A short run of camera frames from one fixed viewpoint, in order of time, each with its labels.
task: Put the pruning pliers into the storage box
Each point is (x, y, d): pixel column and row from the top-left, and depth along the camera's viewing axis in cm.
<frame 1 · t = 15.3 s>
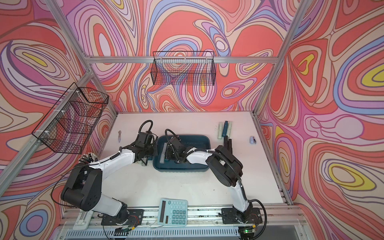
left hand: (158, 149, 92), fingers closed
right hand: (167, 157, 93), fingers open
small purple clip: (119, 138, 107), on the table
light green pliers left: (220, 130, 110), point 2 cm above the table
light green pliers right: (229, 128, 109), point 3 cm above the table
black pruning pliers left: (228, 143, 100), point 4 cm above the table

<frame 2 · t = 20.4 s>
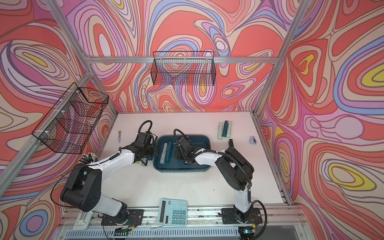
left hand: (159, 150, 92), fingers closed
right hand: (178, 157, 94), fingers open
teal pruning pliers near: (168, 152, 96), point 3 cm above the table
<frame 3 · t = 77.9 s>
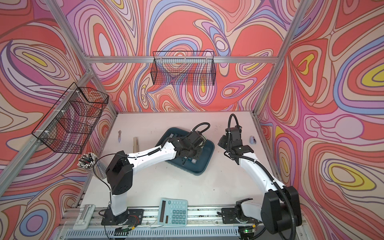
left hand: (201, 154, 84), fingers open
right hand: (223, 143, 86), fingers open
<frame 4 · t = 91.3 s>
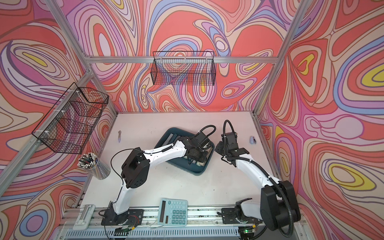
left hand: (207, 160, 87), fingers closed
right hand: (219, 151, 88), fingers open
